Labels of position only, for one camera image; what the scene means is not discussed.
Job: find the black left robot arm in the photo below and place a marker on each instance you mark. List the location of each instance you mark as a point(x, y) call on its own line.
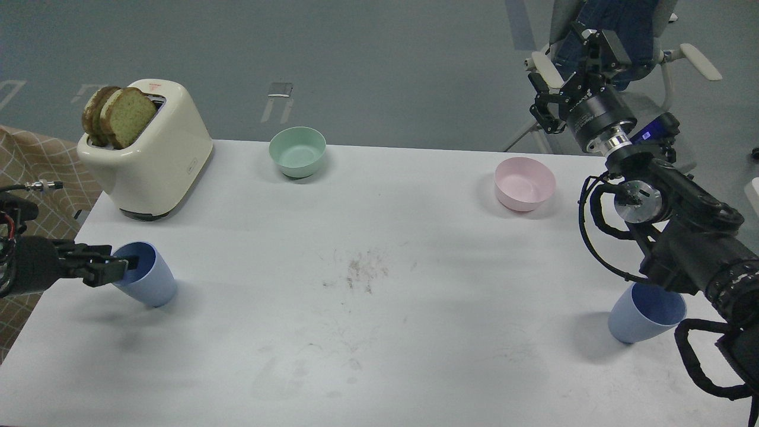
point(16, 212)

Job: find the beige checkered cloth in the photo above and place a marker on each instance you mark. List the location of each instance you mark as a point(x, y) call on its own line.
point(27, 157)

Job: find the pink bowl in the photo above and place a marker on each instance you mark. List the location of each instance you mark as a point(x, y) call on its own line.
point(522, 184)

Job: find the front toast slice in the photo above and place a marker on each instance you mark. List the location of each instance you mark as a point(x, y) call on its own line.
point(125, 115)

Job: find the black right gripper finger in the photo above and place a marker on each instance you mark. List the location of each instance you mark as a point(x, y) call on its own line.
point(551, 106)
point(602, 55)

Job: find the rear toast slice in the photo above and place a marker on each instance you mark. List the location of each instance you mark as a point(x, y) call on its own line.
point(90, 118)

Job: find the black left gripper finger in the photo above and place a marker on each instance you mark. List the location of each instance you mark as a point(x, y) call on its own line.
point(72, 253)
point(104, 270)

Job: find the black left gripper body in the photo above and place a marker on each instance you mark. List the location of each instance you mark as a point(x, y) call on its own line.
point(37, 265)

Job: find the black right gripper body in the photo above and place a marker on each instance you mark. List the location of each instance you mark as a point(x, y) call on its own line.
point(598, 117)

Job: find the cream white toaster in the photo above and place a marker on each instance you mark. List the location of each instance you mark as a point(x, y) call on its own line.
point(152, 176)

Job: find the toast slice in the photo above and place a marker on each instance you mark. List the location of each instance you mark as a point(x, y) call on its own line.
point(90, 118)
point(125, 115)

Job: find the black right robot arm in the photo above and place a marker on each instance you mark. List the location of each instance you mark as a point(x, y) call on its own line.
point(687, 236)

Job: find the green bowl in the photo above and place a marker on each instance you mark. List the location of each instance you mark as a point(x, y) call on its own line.
point(298, 152)

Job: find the white object right edge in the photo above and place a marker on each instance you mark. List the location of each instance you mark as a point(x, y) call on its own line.
point(751, 192)

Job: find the blue cup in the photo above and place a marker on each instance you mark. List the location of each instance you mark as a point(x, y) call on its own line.
point(151, 282)
point(645, 311)

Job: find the blue denim jacket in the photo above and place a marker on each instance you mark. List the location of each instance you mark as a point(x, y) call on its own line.
point(632, 21)

